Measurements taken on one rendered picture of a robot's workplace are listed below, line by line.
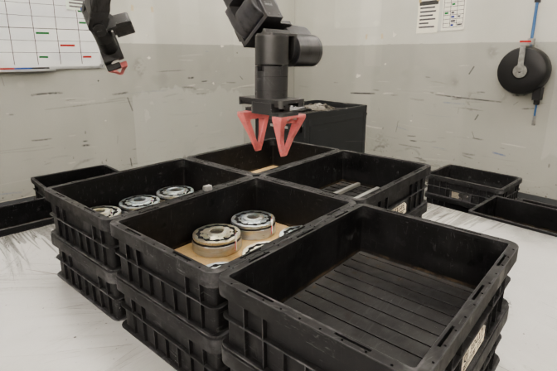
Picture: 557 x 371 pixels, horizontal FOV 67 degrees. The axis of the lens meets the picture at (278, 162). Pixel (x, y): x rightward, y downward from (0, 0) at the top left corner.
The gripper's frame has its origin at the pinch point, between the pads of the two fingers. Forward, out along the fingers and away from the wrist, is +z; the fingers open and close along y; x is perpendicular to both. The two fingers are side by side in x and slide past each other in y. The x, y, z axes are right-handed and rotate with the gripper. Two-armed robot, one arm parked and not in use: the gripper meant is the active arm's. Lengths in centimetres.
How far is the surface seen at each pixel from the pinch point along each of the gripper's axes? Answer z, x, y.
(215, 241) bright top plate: 20.7, 3.5, 11.9
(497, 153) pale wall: 62, -336, 44
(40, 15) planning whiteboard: -44, -76, 315
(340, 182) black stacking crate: 23, -56, 21
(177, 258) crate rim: 13.8, 20.8, -0.5
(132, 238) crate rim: 14.6, 21.1, 12.4
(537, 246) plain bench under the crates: 35, -77, -32
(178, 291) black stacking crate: 20.8, 19.6, 1.5
